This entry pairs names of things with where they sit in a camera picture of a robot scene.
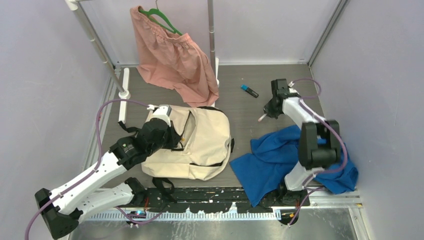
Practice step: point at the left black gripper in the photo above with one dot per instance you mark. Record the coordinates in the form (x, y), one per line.
(175, 137)

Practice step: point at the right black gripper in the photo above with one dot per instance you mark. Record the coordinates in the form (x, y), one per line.
(267, 110)

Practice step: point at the pink white pen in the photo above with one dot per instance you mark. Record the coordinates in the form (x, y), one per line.
(262, 117)

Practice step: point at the blue black highlighter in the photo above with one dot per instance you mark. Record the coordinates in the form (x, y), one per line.
(249, 91)

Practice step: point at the beige canvas backpack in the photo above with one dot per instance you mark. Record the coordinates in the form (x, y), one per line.
(204, 149)

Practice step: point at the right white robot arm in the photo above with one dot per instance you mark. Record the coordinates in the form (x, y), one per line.
(320, 144)

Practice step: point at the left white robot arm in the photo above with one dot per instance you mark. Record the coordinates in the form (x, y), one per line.
(65, 207)

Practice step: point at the white clothes rack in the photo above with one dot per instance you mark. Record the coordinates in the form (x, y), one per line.
(123, 92)

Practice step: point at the blue cloth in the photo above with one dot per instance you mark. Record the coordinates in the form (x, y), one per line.
(273, 156)

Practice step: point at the pink cloth garment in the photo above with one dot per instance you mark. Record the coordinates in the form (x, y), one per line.
(173, 61)

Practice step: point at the green clothes hanger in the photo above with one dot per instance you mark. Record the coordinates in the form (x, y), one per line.
(158, 17)

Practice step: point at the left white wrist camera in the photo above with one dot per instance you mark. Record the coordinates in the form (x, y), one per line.
(161, 112)

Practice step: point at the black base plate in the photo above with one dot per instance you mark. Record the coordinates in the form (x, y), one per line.
(212, 200)

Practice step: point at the white slotted cable duct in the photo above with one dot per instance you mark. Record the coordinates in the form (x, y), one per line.
(231, 215)

